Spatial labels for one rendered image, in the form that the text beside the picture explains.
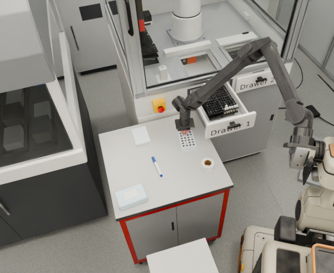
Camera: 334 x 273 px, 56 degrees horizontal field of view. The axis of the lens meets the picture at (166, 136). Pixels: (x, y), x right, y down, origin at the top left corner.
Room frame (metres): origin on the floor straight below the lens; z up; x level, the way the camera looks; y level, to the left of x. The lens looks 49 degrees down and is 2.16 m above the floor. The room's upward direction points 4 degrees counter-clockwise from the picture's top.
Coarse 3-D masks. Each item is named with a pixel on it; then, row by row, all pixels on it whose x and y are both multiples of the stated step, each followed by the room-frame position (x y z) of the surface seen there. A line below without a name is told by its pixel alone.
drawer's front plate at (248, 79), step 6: (264, 72) 1.54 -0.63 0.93; (270, 72) 1.54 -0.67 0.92; (240, 78) 1.50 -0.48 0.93; (246, 78) 1.50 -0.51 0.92; (252, 78) 1.51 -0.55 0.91; (270, 78) 1.54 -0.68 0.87; (240, 84) 1.49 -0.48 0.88; (246, 84) 1.50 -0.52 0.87; (258, 84) 1.52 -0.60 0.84; (264, 84) 1.53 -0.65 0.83; (240, 90) 1.50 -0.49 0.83
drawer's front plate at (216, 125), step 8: (224, 120) 1.16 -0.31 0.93; (232, 120) 1.16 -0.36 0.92; (240, 120) 1.17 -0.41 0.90; (248, 120) 1.18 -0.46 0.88; (208, 128) 1.13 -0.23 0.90; (216, 128) 1.14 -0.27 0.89; (224, 128) 1.15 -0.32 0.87; (232, 128) 1.16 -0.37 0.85; (240, 128) 1.18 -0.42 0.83; (208, 136) 1.13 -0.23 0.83
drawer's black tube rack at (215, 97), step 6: (222, 90) 1.43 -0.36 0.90; (210, 96) 1.42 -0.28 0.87; (216, 96) 1.38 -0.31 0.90; (222, 96) 1.38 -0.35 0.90; (228, 96) 1.37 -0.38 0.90; (204, 102) 1.34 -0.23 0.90; (210, 102) 1.33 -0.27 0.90; (216, 102) 1.33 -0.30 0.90; (222, 102) 1.33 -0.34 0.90; (228, 102) 1.32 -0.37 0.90; (234, 102) 1.32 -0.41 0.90; (204, 108) 1.32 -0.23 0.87; (210, 108) 1.31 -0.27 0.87; (216, 108) 1.28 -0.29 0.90; (222, 108) 1.28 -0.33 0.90; (216, 114) 1.26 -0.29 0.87; (222, 114) 1.26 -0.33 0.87; (228, 114) 1.26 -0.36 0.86
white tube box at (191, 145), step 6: (180, 132) 1.21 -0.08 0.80; (192, 132) 1.20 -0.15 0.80; (180, 138) 1.17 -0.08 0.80; (186, 138) 1.16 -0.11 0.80; (192, 138) 1.16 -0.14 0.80; (180, 144) 1.13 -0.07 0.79; (186, 144) 1.12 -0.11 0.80; (192, 144) 1.12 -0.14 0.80; (186, 150) 1.10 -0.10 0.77; (192, 150) 1.10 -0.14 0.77
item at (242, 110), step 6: (228, 84) 1.49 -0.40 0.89; (192, 90) 1.48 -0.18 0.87; (228, 90) 1.47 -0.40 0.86; (234, 96) 1.39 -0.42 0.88; (240, 102) 1.32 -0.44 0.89; (198, 108) 1.30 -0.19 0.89; (240, 108) 1.30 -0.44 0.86; (198, 114) 1.29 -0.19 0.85; (204, 114) 1.30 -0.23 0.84; (234, 114) 1.28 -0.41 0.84; (240, 114) 1.28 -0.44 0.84; (204, 120) 1.21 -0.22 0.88; (210, 120) 1.25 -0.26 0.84; (216, 120) 1.25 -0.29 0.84; (204, 126) 1.20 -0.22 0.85
